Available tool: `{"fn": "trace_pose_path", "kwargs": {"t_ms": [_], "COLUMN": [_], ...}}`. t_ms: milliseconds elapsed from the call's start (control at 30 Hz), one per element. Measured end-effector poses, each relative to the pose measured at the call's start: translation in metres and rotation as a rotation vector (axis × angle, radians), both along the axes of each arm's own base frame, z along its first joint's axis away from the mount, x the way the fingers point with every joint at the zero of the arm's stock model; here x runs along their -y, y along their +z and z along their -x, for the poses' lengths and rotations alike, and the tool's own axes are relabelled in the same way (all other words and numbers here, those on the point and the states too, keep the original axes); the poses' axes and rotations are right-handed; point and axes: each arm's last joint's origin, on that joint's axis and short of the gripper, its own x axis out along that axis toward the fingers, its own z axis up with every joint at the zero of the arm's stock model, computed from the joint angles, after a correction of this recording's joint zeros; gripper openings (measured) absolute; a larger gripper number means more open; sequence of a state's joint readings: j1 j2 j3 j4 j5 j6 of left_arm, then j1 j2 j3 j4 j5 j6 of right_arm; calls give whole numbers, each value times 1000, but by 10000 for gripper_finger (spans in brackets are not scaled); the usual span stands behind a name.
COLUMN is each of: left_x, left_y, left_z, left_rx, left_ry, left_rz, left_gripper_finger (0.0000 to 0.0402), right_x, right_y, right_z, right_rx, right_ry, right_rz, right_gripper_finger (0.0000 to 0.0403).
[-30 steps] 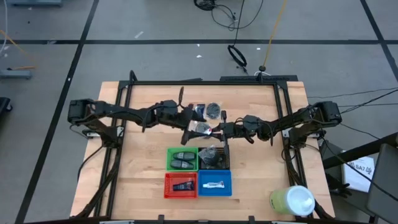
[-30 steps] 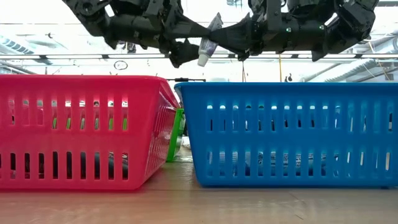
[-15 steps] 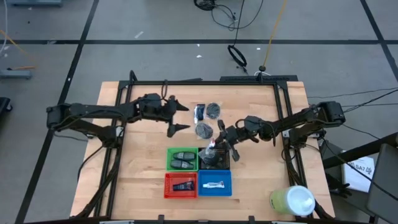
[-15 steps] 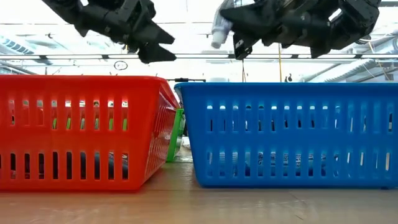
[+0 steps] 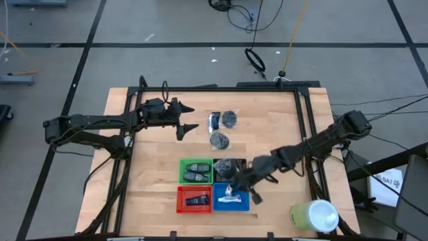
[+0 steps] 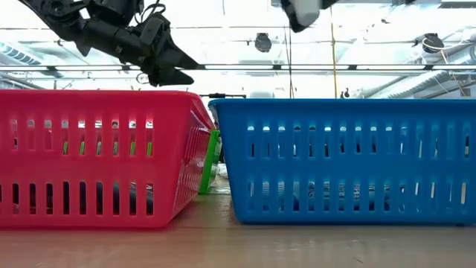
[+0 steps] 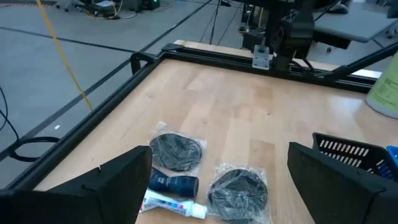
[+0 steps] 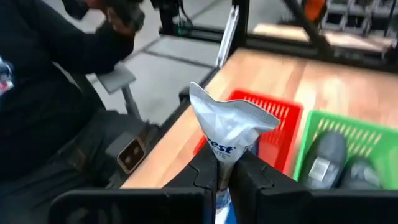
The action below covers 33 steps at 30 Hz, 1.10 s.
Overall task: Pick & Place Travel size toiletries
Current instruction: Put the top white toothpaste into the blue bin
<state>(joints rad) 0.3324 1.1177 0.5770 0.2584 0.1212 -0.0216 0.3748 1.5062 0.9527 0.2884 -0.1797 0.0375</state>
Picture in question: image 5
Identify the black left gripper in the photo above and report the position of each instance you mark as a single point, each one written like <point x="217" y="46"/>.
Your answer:
<point x="160" y="112"/>

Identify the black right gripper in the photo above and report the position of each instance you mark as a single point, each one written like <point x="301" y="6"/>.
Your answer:
<point x="265" y="165"/>

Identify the striped toothpaste tube white cap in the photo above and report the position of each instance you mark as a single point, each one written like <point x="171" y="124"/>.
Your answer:
<point x="230" y="199"/>

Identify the black round loofah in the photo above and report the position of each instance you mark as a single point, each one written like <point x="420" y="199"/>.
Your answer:
<point x="229" y="119"/>
<point x="219" y="140"/>
<point x="225" y="169"/>

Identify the grey Dove roll-on deodorant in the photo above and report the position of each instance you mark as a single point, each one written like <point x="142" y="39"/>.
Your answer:
<point x="198" y="167"/>
<point x="195" y="177"/>

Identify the black squeeze tube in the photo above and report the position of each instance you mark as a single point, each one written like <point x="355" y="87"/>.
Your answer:
<point x="197" y="200"/>
<point x="215" y="120"/>

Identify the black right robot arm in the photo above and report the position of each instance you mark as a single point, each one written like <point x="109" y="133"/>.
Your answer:
<point x="334" y="135"/>

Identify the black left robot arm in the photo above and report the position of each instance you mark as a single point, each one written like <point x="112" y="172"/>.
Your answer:
<point x="93" y="120"/>

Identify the blue plastic slotted basket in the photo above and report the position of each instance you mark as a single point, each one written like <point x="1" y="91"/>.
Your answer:
<point x="234" y="207"/>

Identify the black plastic slotted basket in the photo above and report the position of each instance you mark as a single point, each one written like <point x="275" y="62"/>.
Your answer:
<point x="242" y="162"/>

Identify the black squeeze tube in bag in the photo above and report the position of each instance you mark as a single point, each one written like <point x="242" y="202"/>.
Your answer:
<point x="215" y="120"/>

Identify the green plastic slotted basket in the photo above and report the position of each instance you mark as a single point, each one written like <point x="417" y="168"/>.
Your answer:
<point x="182" y="182"/>

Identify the red plastic slotted basket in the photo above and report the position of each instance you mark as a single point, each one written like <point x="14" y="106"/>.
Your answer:
<point x="182" y="209"/>

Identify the white cardboard box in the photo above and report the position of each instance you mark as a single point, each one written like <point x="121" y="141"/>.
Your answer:
<point x="384" y="187"/>

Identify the orange stick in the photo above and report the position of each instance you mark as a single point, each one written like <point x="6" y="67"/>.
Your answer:
<point x="26" y="72"/>

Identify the blue-grey flat object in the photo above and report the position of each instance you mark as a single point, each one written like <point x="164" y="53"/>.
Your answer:
<point x="36" y="2"/>

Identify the black aluminium table frame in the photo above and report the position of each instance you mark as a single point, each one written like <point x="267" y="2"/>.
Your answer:
<point x="217" y="89"/>

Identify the black mounting rail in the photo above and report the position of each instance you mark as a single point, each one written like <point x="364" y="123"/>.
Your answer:
<point x="254" y="84"/>

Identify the grey flat base plate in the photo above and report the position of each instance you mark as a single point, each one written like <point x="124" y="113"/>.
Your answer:
<point x="16" y="80"/>

